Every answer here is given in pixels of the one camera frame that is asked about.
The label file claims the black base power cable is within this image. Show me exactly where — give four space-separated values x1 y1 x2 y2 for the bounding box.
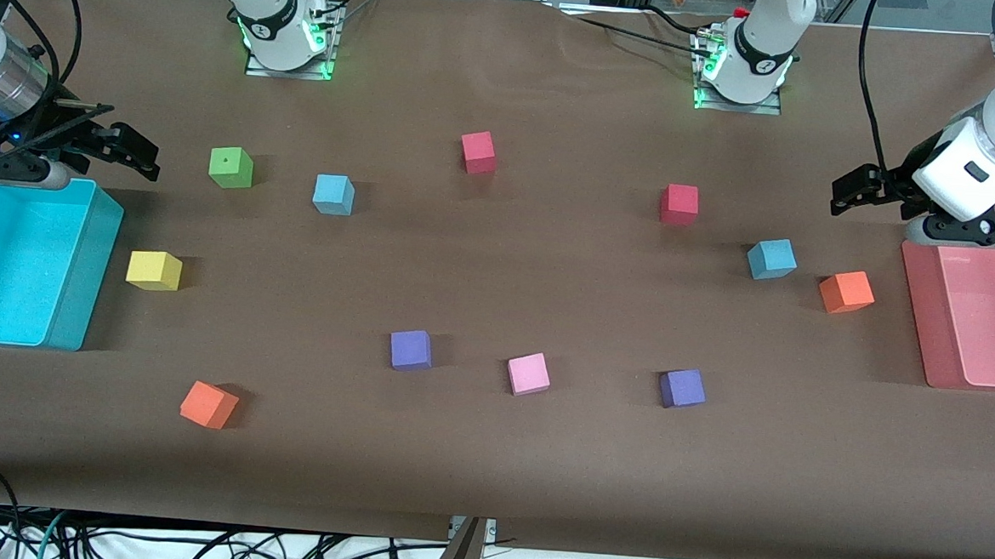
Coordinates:
552 0 721 55

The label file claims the red foam block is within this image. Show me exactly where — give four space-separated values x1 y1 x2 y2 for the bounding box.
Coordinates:
659 183 700 228
458 129 499 176

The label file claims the teal floor cable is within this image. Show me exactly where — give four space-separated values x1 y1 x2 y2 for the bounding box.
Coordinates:
36 510 71 559

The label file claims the orange foam block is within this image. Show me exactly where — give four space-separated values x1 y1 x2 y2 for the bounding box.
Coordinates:
816 268 877 317
178 379 241 431

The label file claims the green foam block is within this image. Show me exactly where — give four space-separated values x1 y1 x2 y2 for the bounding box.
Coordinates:
208 145 256 191

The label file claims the pink foam block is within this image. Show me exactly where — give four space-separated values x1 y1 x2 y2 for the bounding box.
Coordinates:
506 351 554 398

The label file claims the purple foam block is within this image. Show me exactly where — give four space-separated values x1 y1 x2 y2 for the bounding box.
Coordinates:
388 328 435 374
657 368 708 411

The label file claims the yellow foam block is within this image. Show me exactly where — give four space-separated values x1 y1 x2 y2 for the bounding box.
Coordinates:
125 249 184 293

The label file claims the cyan plastic bin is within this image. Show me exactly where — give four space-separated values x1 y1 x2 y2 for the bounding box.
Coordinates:
0 174 126 354

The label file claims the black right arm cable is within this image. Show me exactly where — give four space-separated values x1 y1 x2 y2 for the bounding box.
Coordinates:
33 0 85 122

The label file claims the pink plastic bin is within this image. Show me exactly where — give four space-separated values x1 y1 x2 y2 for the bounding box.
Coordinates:
895 235 995 392

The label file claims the brown table cover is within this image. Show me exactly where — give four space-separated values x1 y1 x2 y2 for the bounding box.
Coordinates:
0 0 995 559

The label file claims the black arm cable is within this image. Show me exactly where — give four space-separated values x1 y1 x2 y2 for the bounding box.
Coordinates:
33 0 85 122
850 0 902 174

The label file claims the light blue foam block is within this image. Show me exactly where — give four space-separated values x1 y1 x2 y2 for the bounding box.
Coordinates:
311 173 356 218
745 237 799 283

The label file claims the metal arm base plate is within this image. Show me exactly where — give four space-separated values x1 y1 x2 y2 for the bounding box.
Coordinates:
244 0 344 82
692 30 788 117

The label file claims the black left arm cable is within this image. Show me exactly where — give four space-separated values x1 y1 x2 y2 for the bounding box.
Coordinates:
850 0 902 174

